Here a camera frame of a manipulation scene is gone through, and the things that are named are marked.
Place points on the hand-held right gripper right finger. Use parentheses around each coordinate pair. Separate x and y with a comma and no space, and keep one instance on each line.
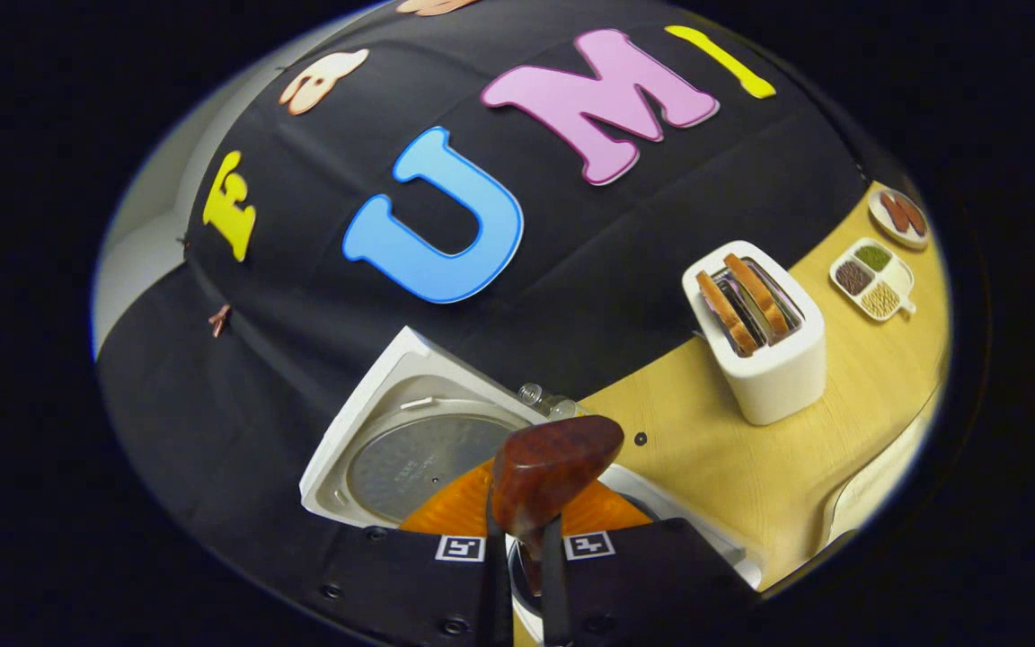
(555,593)

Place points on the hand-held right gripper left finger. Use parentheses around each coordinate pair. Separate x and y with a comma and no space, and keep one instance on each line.
(492,593)

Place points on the brown wooden spoon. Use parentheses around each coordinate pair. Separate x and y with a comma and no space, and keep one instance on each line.
(553,463)

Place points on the white rice cooker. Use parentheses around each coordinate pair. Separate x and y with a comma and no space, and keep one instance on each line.
(410,449)

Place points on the clear box of white rice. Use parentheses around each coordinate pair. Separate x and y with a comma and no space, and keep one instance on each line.
(877,485)

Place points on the small glass bottle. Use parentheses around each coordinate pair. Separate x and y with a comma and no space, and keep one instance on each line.
(549,403)

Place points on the white toaster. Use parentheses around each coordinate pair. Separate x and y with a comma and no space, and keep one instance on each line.
(778,377)

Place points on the bread slice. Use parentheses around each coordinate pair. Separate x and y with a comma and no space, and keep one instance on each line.
(722,310)
(756,292)

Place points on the black backdrop cloth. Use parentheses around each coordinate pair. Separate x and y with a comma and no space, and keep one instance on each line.
(320,296)

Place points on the copper clip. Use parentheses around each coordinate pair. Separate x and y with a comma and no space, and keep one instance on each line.
(219,320)

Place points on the white divided bean dish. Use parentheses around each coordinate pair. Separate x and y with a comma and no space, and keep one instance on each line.
(895,274)

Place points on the white round plate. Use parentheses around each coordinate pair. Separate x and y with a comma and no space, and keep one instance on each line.
(877,216)

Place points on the red meat piece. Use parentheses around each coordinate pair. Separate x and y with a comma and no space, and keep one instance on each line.
(895,214)
(913,216)

